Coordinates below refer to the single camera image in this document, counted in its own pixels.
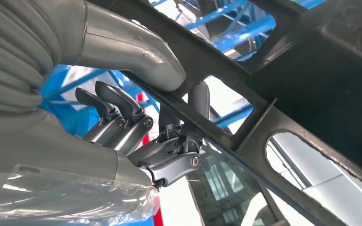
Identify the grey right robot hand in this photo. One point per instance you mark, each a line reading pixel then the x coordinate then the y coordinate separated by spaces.
pixel 43 156

